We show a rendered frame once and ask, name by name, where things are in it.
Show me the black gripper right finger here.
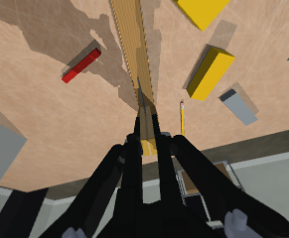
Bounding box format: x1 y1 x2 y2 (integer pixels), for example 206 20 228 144
152 114 289 238

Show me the yellow rectangular block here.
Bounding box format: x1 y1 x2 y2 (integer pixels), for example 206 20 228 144
186 47 235 99

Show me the red rectangular bar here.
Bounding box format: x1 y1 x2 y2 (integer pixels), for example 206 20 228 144
62 48 101 83

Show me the yellow square box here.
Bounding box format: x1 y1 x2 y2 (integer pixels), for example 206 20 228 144
173 0 230 31

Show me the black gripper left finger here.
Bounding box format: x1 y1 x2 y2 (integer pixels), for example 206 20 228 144
38 117 143 238

